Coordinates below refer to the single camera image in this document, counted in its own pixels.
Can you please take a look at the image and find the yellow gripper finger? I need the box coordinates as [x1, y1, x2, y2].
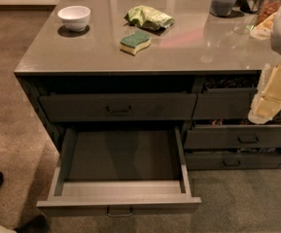
[248, 62, 281, 124]

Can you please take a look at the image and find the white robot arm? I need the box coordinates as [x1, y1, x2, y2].
[248, 7, 281, 124]

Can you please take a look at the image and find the grey top right drawer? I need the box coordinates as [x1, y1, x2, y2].
[193, 76, 258, 119]

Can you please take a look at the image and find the grey middle right drawer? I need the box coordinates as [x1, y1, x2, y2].
[184, 120, 281, 150]

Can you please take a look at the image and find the grey bottom right drawer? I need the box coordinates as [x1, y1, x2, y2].
[185, 150, 281, 170]

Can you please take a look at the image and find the grey top left drawer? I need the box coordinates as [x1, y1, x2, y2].
[39, 93, 196, 122]

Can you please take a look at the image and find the open grey middle drawer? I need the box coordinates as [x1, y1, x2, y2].
[37, 128, 201, 217]

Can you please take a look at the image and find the green and yellow sponge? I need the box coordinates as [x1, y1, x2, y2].
[120, 31, 151, 55]

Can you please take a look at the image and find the white ceramic bowl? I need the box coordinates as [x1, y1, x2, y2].
[57, 6, 90, 32]

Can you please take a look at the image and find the black shoe lower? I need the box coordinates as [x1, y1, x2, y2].
[15, 215, 49, 233]

